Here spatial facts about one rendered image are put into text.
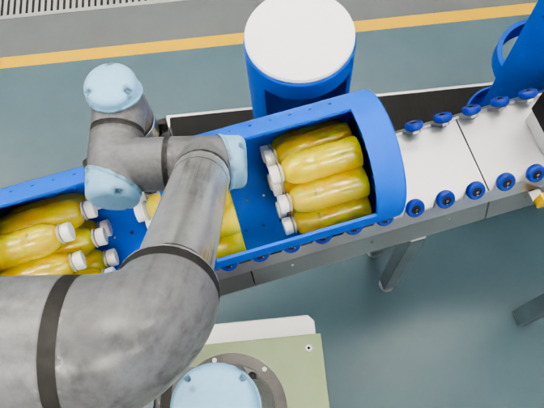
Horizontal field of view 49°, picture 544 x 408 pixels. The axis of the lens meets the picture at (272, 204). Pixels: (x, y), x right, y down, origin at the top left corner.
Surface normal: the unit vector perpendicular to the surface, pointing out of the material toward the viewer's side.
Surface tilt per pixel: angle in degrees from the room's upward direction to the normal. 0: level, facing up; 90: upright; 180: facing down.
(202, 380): 8
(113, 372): 39
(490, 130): 0
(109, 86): 0
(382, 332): 0
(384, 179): 45
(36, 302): 29
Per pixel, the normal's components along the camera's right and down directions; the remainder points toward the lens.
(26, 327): -0.04, -0.50
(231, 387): 0.10, -0.35
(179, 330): 0.77, -0.11
